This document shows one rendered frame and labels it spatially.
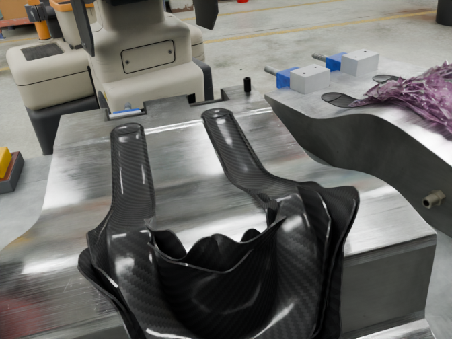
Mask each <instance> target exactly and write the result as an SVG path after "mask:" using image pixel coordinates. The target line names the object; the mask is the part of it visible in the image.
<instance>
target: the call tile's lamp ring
mask: <svg viewBox="0 0 452 339"><path fill-rule="evenodd" d="M11 155H13V157H12V159H11V162H10V164H9V167H8V169H7V172H6V174H5V177H4V178H0V182H1V181H6V180H9V177H10V175H11V173H12V170H13V167H14V165H15V162H16V160H17V157H18V155H19V151H16V152H12V153H11Z"/></svg>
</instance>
